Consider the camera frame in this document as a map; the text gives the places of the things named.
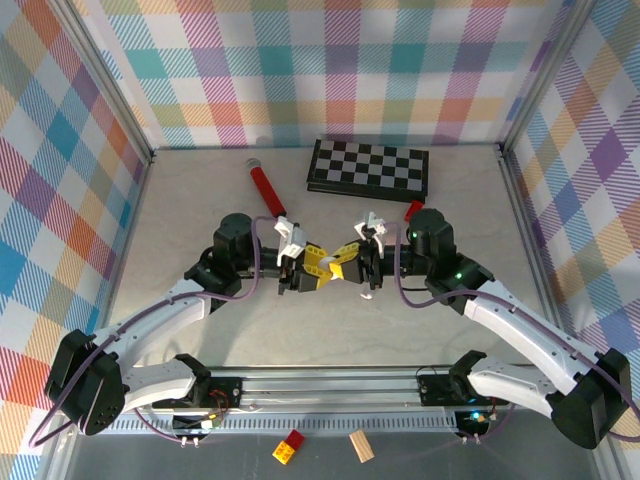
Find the folded black chess board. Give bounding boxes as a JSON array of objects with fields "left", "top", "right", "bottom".
[{"left": 305, "top": 138, "right": 429, "bottom": 204}]

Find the aluminium table side rail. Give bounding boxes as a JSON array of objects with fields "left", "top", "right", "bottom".
[
  {"left": 496, "top": 143, "right": 574, "bottom": 369},
  {"left": 89, "top": 149, "right": 157, "bottom": 374}
]

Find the red toy microphone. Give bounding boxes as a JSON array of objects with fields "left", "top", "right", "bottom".
[{"left": 244, "top": 157, "right": 287, "bottom": 220}]

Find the wooden block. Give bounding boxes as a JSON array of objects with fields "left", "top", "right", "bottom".
[{"left": 348, "top": 429, "right": 376, "bottom": 464}]

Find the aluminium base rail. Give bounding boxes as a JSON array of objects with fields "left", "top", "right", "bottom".
[{"left": 55, "top": 366, "right": 609, "bottom": 416}]

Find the yellow toy brick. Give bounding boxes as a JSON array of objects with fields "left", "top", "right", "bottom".
[{"left": 271, "top": 439, "right": 297, "bottom": 466}]

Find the aluminium frame post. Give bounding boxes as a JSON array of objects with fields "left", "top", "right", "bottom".
[
  {"left": 49, "top": 0, "right": 156, "bottom": 166},
  {"left": 497, "top": 0, "right": 601, "bottom": 156}
]

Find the small black connector box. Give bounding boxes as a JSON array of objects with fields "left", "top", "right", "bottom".
[
  {"left": 457, "top": 409, "right": 492, "bottom": 436},
  {"left": 171, "top": 412, "right": 224, "bottom": 435}
]

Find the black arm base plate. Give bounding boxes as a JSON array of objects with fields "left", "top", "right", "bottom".
[
  {"left": 151, "top": 377, "right": 245, "bottom": 410},
  {"left": 416, "top": 369, "right": 512, "bottom": 407}
]

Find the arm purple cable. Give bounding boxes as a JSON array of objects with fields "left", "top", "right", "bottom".
[
  {"left": 384, "top": 223, "right": 640, "bottom": 444},
  {"left": 28, "top": 215, "right": 281, "bottom": 447}
]

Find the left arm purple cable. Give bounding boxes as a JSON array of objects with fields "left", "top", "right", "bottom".
[{"left": 28, "top": 215, "right": 281, "bottom": 447}]

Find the slotted metal cable duct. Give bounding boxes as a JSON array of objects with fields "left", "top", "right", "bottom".
[{"left": 77, "top": 417, "right": 464, "bottom": 436}]

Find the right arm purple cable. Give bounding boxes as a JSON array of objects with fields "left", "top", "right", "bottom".
[{"left": 384, "top": 223, "right": 640, "bottom": 444}]

